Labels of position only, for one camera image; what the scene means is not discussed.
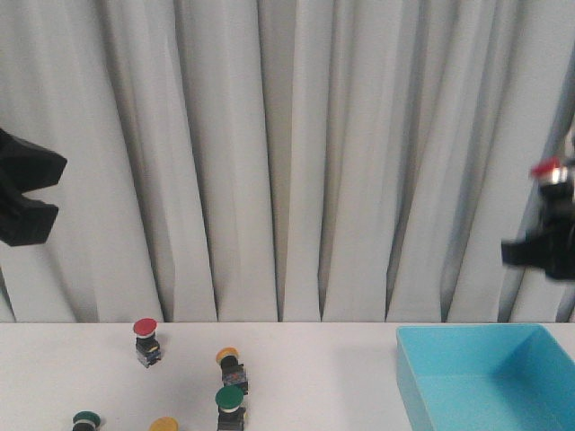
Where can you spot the light blue plastic box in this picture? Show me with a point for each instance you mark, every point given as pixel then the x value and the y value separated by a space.
pixel 484 377

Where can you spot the small green push button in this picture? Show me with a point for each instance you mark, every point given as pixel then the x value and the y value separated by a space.
pixel 86 420

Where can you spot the lying yellow push button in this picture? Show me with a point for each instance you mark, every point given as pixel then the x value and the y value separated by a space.
pixel 232 371

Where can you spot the red push button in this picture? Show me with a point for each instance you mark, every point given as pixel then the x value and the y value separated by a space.
pixel 554 178
pixel 147 347

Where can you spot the grey pleated curtain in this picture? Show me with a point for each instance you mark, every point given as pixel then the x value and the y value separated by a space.
pixel 286 160

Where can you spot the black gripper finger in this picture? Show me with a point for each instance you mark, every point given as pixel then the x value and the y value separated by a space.
pixel 26 222
pixel 550 251
pixel 26 166

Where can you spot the yellow push button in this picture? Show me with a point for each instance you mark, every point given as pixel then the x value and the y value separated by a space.
pixel 232 371
pixel 164 424

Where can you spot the large green push button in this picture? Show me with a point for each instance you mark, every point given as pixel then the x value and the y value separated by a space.
pixel 231 412

